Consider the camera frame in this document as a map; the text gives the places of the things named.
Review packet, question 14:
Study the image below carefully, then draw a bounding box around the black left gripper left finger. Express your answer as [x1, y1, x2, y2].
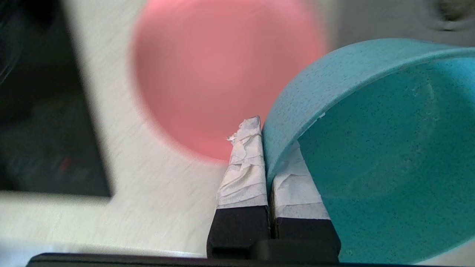
[207, 116, 269, 259]

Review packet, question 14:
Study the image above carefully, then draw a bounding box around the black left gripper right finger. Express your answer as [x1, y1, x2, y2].
[269, 143, 341, 262]

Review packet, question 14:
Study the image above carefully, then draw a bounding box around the teal bowl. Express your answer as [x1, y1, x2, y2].
[262, 38, 475, 264]

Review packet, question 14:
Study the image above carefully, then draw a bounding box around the pink plate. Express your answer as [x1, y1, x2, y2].
[132, 0, 329, 164]

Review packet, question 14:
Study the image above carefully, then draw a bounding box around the black stove top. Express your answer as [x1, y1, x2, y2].
[0, 0, 112, 197]

